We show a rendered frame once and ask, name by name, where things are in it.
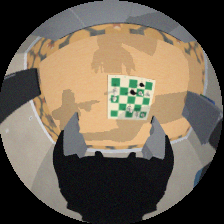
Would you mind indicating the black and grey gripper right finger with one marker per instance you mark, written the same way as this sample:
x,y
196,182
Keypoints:
x,y
158,149

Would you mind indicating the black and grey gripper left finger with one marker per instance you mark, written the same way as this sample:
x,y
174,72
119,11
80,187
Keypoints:
x,y
69,147

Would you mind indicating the green and white chessboard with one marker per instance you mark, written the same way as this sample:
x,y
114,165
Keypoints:
x,y
140,104

